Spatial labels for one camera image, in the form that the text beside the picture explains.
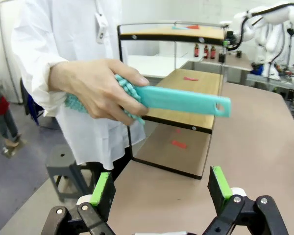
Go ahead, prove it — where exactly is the person in white coat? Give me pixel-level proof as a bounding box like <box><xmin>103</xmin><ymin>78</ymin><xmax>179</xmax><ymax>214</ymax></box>
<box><xmin>11</xmin><ymin>0</ymin><xmax>149</xmax><ymax>183</ymax></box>

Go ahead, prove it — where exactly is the large white table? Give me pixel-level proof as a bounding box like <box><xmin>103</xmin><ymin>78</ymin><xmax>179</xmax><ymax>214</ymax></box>
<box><xmin>126</xmin><ymin>54</ymin><xmax>190</xmax><ymax>78</ymax></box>

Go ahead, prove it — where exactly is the grey metal workbench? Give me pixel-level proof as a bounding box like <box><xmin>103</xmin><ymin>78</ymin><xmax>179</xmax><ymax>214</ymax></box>
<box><xmin>246</xmin><ymin>72</ymin><xmax>294</xmax><ymax>101</ymax></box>

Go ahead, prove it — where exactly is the two-tier wooden shelf black frame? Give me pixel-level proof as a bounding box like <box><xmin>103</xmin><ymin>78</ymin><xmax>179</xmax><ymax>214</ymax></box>
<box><xmin>117</xmin><ymin>21</ymin><xmax>230</xmax><ymax>181</ymax></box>

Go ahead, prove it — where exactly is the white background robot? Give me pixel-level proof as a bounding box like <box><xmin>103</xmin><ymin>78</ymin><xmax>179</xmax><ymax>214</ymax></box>
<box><xmin>256</xmin><ymin>21</ymin><xmax>286</xmax><ymax>79</ymax></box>

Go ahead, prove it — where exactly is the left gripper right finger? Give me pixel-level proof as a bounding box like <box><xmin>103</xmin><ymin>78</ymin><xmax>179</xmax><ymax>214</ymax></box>
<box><xmin>202</xmin><ymin>165</ymin><xmax>290</xmax><ymax>235</ymax></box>

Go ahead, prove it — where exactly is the brown background table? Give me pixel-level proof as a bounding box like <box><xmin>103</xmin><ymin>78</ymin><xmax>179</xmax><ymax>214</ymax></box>
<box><xmin>187</xmin><ymin>52</ymin><xmax>253</xmax><ymax>84</ymax></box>

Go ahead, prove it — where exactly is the person's right forearm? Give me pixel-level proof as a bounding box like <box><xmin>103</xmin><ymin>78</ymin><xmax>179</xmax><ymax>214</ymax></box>
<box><xmin>14</xmin><ymin>56</ymin><xmax>67</xmax><ymax>117</ymax></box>

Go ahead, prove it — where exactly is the person's right hand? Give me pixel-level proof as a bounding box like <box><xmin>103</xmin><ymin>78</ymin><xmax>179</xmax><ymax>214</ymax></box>
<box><xmin>49</xmin><ymin>58</ymin><xmax>150</xmax><ymax>126</ymax></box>

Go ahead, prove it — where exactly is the teal chenille duster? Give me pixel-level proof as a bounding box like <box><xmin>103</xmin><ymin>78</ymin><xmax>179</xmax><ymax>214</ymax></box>
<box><xmin>63</xmin><ymin>74</ymin><xmax>232</xmax><ymax>125</ymax></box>

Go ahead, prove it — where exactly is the dark grey plastic stool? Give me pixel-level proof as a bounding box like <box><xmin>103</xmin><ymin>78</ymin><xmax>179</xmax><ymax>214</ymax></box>
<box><xmin>45</xmin><ymin>144</ymin><xmax>102</xmax><ymax>203</ymax></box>

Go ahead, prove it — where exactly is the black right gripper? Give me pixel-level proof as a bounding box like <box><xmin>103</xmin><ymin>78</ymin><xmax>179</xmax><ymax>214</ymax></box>
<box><xmin>224</xmin><ymin>30</ymin><xmax>238</xmax><ymax>51</ymax></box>

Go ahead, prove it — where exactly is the bystander in jeans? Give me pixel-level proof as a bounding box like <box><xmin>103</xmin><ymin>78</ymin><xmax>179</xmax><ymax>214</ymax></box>
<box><xmin>0</xmin><ymin>46</ymin><xmax>23</xmax><ymax>147</ymax></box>

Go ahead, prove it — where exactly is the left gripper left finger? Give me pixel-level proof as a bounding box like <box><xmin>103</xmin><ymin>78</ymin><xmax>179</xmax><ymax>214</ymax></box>
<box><xmin>41</xmin><ymin>172</ymin><xmax>117</xmax><ymax>235</ymax></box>

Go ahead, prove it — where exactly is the blue plastic bin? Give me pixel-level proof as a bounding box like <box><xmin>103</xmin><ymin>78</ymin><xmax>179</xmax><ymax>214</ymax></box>
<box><xmin>250</xmin><ymin>63</ymin><xmax>264</xmax><ymax>76</ymax></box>

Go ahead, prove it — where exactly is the white name badge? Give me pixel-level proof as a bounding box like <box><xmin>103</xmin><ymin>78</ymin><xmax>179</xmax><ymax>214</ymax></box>
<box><xmin>94</xmin><ymin>12</ymin><xmax>109</xmax><ymax>45</ymax></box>

